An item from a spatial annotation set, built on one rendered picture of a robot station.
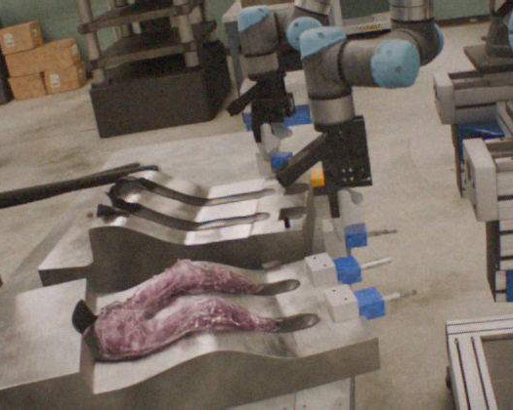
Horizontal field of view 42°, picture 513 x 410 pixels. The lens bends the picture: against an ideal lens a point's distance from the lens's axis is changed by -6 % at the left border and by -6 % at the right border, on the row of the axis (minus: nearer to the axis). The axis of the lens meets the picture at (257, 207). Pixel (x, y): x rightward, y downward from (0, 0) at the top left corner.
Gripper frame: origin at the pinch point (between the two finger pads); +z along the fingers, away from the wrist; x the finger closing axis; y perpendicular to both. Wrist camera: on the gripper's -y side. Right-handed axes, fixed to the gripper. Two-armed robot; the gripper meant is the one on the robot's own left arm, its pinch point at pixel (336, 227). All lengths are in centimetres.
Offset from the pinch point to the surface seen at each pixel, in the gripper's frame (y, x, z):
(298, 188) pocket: -6.6, 12.4, -3.3
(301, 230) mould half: -5.5, -8.0, -4.1
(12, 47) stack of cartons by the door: -347, 609, 23
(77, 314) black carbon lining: -37.4, -30.9, -5.6
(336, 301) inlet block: -0.2, -30.5, -3.6
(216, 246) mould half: -20.2, -7.5, -2.8
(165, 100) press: -126, 386, 62
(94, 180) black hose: -57, 37, -2
